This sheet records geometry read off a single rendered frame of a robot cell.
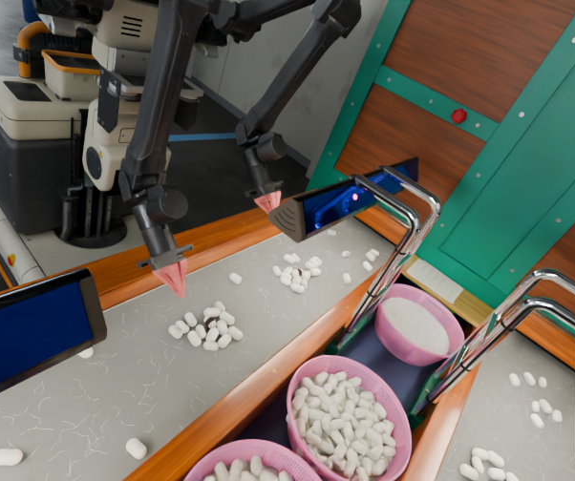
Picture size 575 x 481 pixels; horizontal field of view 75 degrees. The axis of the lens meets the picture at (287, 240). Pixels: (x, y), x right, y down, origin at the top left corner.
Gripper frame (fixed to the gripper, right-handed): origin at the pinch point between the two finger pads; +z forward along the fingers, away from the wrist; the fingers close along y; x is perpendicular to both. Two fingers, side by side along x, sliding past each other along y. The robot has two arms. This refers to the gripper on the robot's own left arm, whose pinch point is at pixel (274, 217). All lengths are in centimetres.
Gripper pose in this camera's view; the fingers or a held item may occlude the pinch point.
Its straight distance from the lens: 106.3
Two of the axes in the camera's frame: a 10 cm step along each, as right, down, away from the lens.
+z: 3.3, 9.4, 0.8
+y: 5.9, -2.7, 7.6
